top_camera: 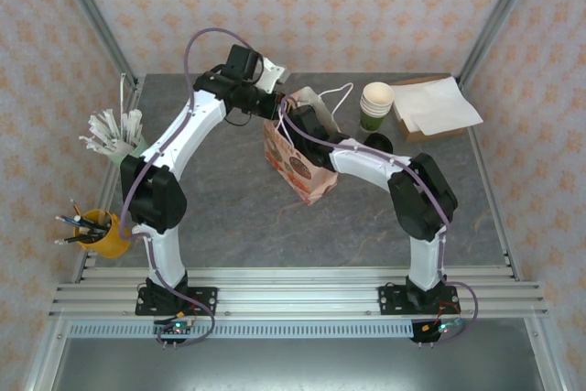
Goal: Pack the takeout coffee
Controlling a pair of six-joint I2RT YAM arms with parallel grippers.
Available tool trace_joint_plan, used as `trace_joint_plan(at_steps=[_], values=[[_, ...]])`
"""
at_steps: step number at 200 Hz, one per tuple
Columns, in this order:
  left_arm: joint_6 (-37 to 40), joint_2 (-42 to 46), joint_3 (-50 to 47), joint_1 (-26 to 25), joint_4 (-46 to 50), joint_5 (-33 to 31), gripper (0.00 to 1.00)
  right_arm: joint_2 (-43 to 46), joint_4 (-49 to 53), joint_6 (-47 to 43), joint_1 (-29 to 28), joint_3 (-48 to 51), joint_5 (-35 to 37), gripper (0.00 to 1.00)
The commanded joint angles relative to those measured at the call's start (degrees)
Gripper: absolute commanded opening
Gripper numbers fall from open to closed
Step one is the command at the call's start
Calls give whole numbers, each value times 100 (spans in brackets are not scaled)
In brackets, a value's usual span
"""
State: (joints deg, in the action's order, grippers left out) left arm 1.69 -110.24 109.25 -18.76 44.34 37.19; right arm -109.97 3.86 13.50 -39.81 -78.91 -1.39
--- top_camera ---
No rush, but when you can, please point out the donut print paper bag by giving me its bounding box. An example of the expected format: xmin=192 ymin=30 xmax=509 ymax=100
xmin=263 ymin=82 xmax=355 ymax=207

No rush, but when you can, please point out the white napkin stack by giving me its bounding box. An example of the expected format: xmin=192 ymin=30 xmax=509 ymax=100
xmin=388 ymin=75 xmax=484 ymax=136

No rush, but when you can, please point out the stack of black cup lids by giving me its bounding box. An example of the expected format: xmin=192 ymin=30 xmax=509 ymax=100
xmin=364 ymin=132 xmax=395 ymax=157

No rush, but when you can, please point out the stack of green paper cups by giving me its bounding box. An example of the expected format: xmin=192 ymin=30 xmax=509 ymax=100
xmin=359 ymin=81 xmax=396 ymax=134

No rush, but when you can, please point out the wide paper wrapped straw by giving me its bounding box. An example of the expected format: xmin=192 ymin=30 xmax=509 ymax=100
xmin=127 ymin=108 xmax=145 ymax=145

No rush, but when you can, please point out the pale green straw cup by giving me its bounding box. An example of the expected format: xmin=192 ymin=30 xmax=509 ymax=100
xmin=108 ymin=136 xmax=148 ymax=167

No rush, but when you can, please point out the yellow pencil cup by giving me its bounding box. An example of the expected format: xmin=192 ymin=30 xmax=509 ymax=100
xmin=72 ymin=209 xmax=133 ymax=260

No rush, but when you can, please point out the dark blue pencil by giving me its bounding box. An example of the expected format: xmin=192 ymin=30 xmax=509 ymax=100
xmin=54 ymin=215 xmax=112 ymax=231

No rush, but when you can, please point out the grey white pencil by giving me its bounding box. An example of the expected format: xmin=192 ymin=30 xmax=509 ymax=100
xmin=53 ymin=233 xmax=100 ymax=246

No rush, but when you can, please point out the grey metal panel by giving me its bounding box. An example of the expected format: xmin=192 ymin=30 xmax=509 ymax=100
xmin=25 ymin=317 xmax=567 ymax=391

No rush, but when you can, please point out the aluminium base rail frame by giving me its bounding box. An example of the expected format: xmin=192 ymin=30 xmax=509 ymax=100
xmin=48 ymin=266 xmax=550 ymax=319

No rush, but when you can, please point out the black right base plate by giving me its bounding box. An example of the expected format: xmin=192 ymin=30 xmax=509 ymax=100
xmin=377 ymin=285 xmax=461 ymax=317

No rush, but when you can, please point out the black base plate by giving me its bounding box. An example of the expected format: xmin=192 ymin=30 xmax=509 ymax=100
xmin=377 ymin=285 xmax=461 ymax=317
xmin=135 ymin=286 xmax=219 ymax=317

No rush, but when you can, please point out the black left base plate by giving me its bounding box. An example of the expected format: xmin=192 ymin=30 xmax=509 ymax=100
xmin=135 ymin=286 xmax=219 ymax=317

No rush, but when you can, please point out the grey slotted cable duct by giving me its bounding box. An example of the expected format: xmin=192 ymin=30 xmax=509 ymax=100
xmin=67 ymin=321 xmax=417 ymax=340

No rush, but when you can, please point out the aluminium table side rail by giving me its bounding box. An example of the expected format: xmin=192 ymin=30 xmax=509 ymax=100
xmin=465 ymin=82 xmax=523 ymax=282

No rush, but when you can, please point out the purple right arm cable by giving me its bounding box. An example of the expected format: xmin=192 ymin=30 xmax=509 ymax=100
xmin=277 ymin=100 xmax=480 ymax=346

